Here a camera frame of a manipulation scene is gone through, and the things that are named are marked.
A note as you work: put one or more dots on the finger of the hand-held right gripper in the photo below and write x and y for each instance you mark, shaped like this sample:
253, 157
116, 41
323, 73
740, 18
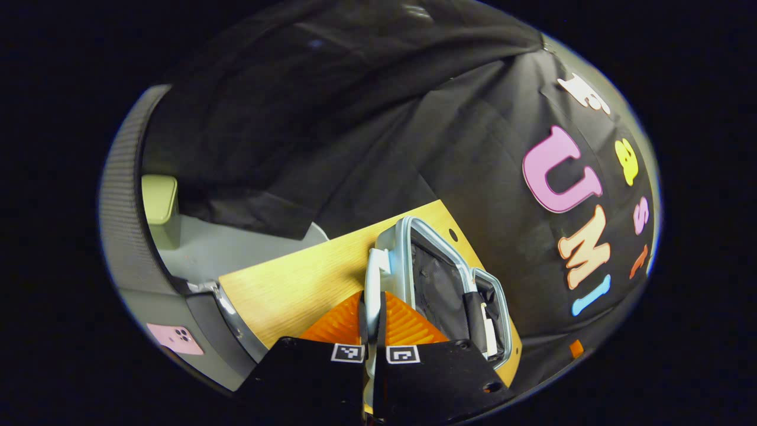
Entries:
576, 349

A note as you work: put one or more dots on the gray ribbed fabric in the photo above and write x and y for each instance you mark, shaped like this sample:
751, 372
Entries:
121, 195

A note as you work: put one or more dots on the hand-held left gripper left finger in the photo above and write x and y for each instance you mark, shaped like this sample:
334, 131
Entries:
307, 378

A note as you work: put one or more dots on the light green box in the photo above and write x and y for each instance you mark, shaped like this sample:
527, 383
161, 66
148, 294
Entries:
159, 201

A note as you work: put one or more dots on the gray seat with black rim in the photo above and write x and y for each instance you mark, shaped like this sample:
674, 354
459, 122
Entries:
154, 307

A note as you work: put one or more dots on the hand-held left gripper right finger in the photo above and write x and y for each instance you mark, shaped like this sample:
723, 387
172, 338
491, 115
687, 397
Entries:
437, 378

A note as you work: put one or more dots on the pink smartphone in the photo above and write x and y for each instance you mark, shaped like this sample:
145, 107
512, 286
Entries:
175, 339

